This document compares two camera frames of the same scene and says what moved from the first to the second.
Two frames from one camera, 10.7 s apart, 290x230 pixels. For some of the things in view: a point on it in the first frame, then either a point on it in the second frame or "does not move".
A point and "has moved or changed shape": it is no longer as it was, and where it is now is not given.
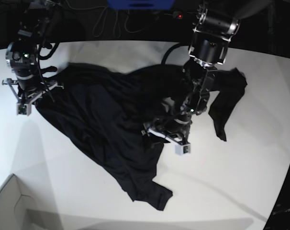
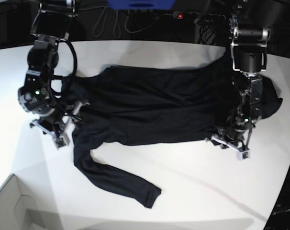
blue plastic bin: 141,5 does not move
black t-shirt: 123,113 has moved or changed shape
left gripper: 28,90 → 58,124
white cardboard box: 14,208 does not move
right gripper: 174,128 → 236,139
